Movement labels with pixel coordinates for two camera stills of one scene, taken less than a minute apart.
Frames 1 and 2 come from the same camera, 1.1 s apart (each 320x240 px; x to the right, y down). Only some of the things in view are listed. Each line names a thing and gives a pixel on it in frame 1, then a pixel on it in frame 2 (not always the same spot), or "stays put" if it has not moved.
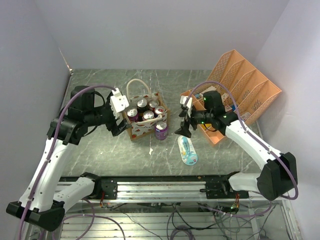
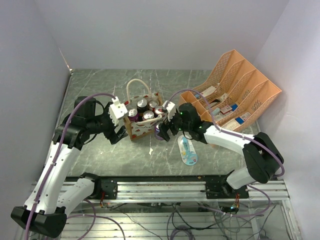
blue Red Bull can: x=160 y=110 stays put
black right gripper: x=184 y=130 → x=164 y=128
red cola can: x=148 y=115 stays put
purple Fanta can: x=160 y=130 stays put
